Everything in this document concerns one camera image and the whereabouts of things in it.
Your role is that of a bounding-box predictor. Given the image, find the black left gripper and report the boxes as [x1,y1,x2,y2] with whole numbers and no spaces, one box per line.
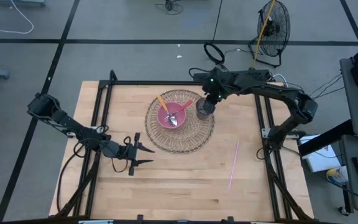
[99,133,156,177]

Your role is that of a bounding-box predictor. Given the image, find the dark glass cup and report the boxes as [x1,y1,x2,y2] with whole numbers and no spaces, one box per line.
[195,98,216,121]

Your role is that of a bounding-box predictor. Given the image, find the red-handled metal fork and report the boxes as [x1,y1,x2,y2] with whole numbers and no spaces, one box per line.
[166,99,195,122]

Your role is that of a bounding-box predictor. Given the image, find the pink plastic bowl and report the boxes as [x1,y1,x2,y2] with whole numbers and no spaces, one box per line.
[156,102,187,131]

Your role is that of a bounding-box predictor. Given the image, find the orange-handled metal spoon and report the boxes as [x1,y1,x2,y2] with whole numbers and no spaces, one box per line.
[156,94,178,127]

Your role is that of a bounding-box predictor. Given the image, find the pink drinking straw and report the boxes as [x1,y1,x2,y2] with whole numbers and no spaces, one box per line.
[227,140,240,192]

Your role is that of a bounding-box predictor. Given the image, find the round woven wicker placemat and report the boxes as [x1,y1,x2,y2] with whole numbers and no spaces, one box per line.
[144,89,216,154]

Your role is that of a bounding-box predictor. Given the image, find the black floor fan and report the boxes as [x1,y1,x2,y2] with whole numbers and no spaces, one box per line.
[249,0,291,68]

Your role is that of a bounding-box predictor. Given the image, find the white box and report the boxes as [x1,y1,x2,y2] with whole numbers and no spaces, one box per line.
[300,135,341,174]

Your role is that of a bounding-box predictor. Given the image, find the white yellow blue container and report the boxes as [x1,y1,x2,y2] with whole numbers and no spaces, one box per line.
[326,166,350,187]

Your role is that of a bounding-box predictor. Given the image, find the black coiled cable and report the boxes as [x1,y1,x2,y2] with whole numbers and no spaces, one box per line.
[203,0,229,72]

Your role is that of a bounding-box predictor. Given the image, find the black aluminium table frame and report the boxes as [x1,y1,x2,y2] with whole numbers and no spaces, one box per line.
[53,70,315,224]

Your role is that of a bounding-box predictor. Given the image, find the yellow cable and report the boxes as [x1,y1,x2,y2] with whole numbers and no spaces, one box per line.
[252,0,276,70]

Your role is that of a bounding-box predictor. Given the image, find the short white cable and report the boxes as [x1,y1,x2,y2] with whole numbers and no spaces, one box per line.
[272,73,291,99]

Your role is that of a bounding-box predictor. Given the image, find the black tangled cable bundle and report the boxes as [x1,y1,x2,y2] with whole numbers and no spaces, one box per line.
[155,0,185,16]

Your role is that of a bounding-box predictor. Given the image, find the black arm base cable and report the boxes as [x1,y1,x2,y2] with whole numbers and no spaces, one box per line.
[56,144,86,215]

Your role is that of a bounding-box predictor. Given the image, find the black floor cables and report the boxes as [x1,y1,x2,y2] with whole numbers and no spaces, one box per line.
[289,73,345,116]

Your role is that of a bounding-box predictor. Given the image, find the white floor cable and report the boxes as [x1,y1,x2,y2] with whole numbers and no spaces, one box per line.
[0,0,34,35]

